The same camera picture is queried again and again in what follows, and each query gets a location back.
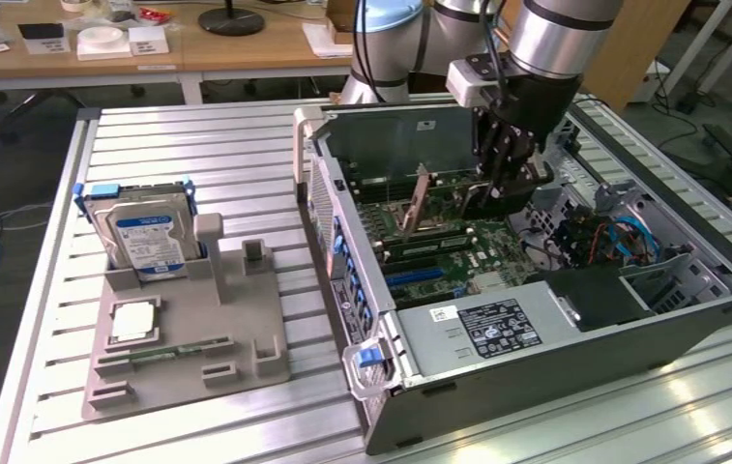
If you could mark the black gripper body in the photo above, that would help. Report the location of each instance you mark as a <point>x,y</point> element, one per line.
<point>546,101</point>

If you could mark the graphics card with metal bracket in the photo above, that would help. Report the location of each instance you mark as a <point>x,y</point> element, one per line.
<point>417,203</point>

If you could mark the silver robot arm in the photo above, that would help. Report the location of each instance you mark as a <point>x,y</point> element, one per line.
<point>558,38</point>

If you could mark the wooden cabinet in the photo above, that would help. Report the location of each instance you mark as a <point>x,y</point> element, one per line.
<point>642,48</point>

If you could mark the installed RAM stick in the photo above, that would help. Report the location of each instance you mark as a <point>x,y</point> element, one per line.
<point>442,244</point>

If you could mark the metal CPU socket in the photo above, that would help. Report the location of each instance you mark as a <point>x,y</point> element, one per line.
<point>393,215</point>

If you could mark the green motherboard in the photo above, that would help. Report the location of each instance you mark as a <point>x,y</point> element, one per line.
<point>469,256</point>

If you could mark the silver chipset heatsink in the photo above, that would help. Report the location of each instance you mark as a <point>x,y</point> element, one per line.
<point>489,281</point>

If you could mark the blue expansion slot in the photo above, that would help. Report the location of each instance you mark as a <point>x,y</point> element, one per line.
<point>413,276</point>

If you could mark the blue card retainer clip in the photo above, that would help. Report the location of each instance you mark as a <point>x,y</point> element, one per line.
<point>350,270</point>
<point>337,234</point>

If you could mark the white paper stack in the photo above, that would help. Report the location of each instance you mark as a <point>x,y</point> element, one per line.
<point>326,41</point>

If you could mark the grey power supply unit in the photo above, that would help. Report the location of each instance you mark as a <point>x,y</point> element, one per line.
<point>430,333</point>

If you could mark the blue case latch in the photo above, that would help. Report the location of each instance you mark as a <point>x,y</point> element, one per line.
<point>365,360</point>

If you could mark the dark grey PC case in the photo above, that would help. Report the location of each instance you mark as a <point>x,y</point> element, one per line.
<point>533,396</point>

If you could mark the black round lamp base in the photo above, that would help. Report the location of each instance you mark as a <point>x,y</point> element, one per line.
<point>231,23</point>

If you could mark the hard disk with blue carrier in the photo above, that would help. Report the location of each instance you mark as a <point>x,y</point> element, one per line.
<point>142,237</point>

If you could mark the grey parts rack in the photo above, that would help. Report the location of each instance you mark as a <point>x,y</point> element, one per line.
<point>210,338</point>

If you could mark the plain white box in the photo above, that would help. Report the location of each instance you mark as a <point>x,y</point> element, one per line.
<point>147,41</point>

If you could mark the red packet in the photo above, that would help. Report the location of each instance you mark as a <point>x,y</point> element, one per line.
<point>154,15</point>

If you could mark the white box with bowl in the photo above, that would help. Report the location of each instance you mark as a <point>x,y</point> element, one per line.
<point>103,43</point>

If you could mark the green loose RAM stick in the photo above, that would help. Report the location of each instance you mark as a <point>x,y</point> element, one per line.
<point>166,352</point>

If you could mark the silver CPU chip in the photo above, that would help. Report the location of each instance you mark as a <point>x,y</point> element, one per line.
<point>131,323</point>

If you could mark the wooden desk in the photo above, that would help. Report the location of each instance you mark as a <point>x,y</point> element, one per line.
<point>50,67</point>

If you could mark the white tape roll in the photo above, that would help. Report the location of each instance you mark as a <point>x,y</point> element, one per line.
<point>74,5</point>

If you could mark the white box with black top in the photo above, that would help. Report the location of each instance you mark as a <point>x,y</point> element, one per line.
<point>43,38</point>

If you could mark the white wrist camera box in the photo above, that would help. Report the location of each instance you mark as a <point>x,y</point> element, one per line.
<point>465,84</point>

